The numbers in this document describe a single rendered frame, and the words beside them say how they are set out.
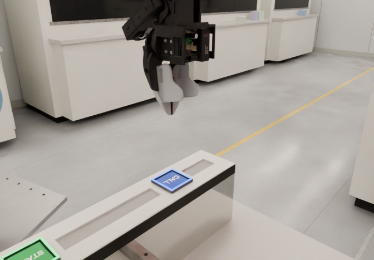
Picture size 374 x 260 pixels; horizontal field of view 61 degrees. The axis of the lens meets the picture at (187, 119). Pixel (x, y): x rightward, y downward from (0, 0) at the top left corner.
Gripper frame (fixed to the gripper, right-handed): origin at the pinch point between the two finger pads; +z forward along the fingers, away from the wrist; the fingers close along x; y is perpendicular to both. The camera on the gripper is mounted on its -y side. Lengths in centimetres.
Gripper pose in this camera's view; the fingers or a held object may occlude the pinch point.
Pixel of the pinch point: (167, 106)
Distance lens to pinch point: 54.5
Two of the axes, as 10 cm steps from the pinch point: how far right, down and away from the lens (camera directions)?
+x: 6.8, -2.7, 6.8
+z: 0.0, 9.3, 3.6
